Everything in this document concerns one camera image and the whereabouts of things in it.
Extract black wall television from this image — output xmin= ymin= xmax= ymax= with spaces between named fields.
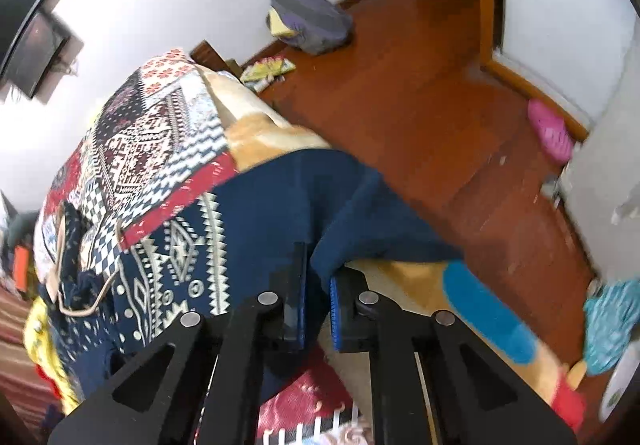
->
xmin=0 ymin=0 xmax=65 ymax=71

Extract navy patterned garment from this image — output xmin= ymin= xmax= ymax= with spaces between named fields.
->
xmin=37 ymin=148 xmax=463 ymax=413

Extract dark wooden bed frame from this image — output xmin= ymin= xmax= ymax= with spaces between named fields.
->
xmin=190 ymin=40 xmax=242 ymax=77

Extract wooden door frame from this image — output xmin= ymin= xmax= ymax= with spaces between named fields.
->
xmin=395 ymin=0 xmax=592 ymax=142

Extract yellow packets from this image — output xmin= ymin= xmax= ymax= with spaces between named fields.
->
xmin=241 ymin=56 xmax=296 ymax=93

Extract orange box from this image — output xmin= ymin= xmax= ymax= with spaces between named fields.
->
xmin=13 ymin=245 xmax=31 ymax=294

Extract white cabinet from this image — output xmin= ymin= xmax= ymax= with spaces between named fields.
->
xmin=557 ymin=90 xmax=640 ymax=287

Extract pink slipper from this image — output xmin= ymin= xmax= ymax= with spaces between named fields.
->
xmin=527 ymin=98 xmax=575 ymax=163

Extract yellow cartoon blanket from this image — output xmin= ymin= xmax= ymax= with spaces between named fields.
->
xmin=22 ymin=300 xmax=87 ymax=417

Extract patchwork bedspread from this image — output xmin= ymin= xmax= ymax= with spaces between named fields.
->
xmin=35 ymin=48 xmax=242 ymax=276

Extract black bag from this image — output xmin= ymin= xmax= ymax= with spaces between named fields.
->
xmin=0 ymin=192 xmax=39 ymax=247

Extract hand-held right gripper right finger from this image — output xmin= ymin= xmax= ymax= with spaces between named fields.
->
xmin=329 ymin=270 xmax=579 ymax=445

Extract red floral sheet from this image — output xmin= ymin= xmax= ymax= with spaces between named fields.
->
xmin=256 ymin=347 xmax=375 ymax=445

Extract purple grey bag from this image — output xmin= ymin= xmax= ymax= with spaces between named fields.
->
xmin=267 ymin=0 xmax=354 ymax=57

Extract small wall monitor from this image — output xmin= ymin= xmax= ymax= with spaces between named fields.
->
xmin=2 ymin=12 xmax=71 ymax=101

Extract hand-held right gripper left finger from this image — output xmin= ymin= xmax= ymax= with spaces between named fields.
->
xmin=47 ymin=241 xmax=308 ymax=445

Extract teal cloth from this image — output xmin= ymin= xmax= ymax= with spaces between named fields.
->
xmin=582 ymin=280 xmax=640 ymax=376

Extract beige cartoon fleece blanket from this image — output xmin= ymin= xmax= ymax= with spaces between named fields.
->
xmin=197 ymin=65 xmax=588 ymax=433

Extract red striped curtain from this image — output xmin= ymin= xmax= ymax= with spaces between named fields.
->
xmin=0 ymin=285 xmax=57 ymax=418

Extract white round appliance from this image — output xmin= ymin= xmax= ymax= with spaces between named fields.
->
xmin=599 ymin=354 xmax=637 ymax=422

